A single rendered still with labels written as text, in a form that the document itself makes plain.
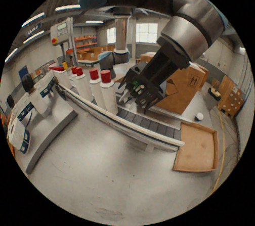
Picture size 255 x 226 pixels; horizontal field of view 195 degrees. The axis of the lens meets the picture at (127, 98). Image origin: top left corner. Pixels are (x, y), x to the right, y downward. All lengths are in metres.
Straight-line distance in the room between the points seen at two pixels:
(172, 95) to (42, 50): 8.43
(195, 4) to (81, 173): 0.53
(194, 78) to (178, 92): 0.10
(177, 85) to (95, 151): 0.47
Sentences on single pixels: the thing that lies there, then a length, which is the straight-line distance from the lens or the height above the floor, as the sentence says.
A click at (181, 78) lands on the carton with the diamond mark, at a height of 1.06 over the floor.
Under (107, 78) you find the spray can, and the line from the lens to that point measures 0.24.
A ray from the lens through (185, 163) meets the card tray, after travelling 0.42.
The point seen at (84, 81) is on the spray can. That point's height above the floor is 1.02.
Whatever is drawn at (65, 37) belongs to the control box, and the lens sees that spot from 0.76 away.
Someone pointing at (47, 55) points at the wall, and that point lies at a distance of 8.25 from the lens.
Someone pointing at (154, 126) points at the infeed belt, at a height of 0.88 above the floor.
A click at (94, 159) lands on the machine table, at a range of 0.36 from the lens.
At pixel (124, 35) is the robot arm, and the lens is 0.58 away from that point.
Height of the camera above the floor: 1.16
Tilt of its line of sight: 41 degrees down
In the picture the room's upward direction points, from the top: straight up
